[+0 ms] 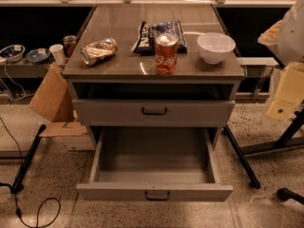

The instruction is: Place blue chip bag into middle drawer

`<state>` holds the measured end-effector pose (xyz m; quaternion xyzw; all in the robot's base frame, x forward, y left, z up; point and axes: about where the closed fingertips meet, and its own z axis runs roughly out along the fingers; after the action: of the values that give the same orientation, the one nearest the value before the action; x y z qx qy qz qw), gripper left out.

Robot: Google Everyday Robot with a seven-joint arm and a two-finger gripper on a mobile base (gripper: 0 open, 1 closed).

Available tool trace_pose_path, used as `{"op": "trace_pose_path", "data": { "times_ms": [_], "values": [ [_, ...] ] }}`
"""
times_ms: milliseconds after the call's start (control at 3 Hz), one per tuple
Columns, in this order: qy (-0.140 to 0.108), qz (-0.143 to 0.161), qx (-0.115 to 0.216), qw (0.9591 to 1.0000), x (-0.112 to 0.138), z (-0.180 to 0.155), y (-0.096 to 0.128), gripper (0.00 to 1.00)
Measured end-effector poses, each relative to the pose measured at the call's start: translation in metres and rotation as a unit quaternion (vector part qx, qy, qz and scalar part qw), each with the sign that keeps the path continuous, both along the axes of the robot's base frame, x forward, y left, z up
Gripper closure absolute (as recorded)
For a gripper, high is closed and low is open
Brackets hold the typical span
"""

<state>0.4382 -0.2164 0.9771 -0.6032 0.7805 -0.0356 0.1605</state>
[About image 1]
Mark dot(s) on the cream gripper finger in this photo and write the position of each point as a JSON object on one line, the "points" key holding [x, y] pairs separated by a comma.
{"points": [[289, 93]]}

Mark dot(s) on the blue chip bag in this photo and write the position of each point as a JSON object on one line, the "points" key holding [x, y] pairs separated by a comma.
{"points": [[148, 33]]}

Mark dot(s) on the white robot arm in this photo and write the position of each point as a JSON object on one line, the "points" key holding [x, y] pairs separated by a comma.
{"points": [[285, 39]]}

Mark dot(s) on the grey drawer cabinet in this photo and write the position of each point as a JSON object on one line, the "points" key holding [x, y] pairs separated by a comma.
{"points": [[129, 76]]}

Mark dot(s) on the open lower grey drawer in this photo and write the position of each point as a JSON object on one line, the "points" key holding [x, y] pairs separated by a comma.
{"points": [[154, 164]]}

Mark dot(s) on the white bowl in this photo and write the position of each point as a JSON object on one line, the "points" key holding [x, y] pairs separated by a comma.
{"points": [[214, 47]]}

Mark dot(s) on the black stand leg right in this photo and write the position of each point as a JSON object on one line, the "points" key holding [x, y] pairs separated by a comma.
{"points": [[254, 183]]}

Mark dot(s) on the black stand leg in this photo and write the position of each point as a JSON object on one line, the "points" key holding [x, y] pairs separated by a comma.
{"points": [[17, 185], [254, 183]]}

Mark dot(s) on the black caster foot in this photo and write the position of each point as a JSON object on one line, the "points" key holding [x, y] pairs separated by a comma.
{"points": [[286, 194]]}

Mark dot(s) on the red soda can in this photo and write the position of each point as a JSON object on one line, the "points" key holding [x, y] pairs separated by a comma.
{"points": [[166, 51]]}

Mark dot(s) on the crushed gold can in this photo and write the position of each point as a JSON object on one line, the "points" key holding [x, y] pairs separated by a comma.
{"points": [[99, 50]]}

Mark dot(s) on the dark glass jar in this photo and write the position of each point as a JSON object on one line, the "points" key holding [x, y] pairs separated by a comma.
{"points": [[70, 42]]}

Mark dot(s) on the cardboard box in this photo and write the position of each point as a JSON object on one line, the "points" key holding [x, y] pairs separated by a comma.
{"points": [[53, 102]]}

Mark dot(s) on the white paper cup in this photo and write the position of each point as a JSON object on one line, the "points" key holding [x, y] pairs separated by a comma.
{"points": [[57, 52]]}

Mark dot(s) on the blue bowl right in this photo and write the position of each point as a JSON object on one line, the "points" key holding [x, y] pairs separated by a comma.
{"points": [[38, 56]]}

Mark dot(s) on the blue bowl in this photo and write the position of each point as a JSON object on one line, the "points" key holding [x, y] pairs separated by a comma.
{"points": [[38, 56], [13, 53]]}

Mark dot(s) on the blue bowl left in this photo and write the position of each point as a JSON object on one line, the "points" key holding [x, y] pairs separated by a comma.
{"points": [[13, 53]]}

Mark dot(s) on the black stand leg left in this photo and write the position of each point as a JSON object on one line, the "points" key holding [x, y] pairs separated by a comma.
{"points": [[17, 185]]}

